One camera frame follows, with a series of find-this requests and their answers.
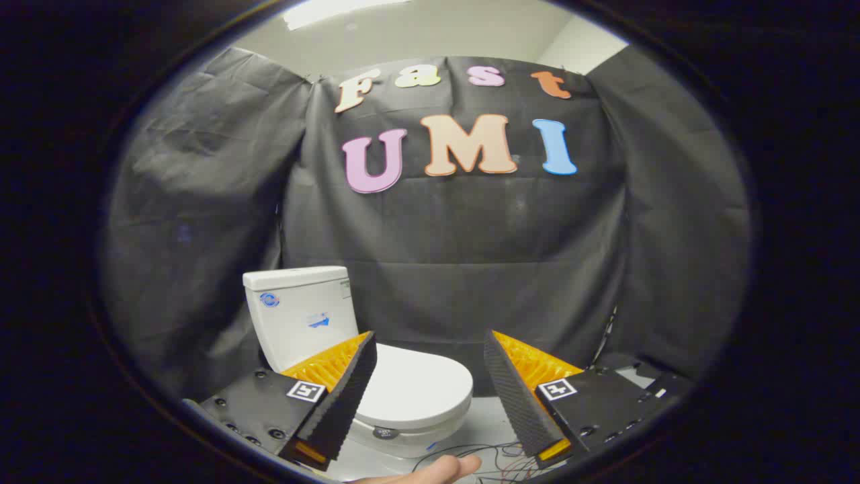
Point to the black backdrop cloth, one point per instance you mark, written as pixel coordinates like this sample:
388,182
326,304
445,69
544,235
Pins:
457,235

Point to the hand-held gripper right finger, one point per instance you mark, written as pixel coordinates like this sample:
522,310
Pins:
514,396

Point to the white toilet lid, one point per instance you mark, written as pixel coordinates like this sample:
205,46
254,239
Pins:
416,386

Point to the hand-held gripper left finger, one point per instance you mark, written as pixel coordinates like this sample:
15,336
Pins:
349,396

